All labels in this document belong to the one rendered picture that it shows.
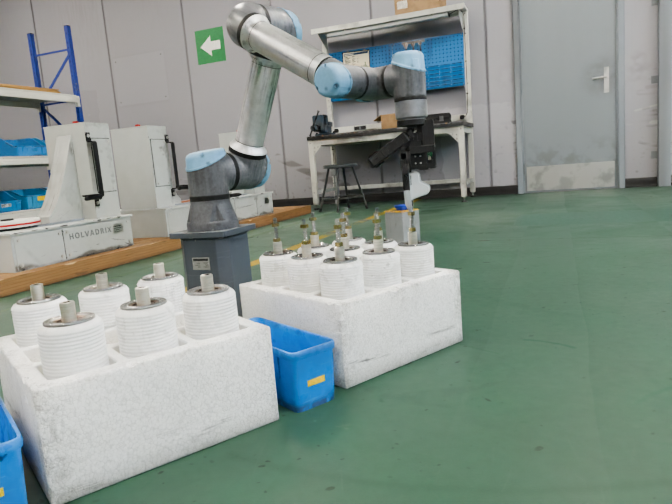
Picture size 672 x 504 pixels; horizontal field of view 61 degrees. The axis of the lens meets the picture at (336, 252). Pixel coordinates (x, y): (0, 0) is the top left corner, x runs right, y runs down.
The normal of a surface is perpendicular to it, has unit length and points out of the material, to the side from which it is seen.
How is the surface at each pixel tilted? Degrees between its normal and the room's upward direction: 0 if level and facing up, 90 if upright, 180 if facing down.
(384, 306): 90
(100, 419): 90
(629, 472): 0
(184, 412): 90
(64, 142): 70
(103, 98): 90
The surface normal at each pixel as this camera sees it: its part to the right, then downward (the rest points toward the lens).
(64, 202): 0.93, -0.02
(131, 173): -0.36, 0.17
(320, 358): 0.63, 0.11
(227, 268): 0.41, 0.11
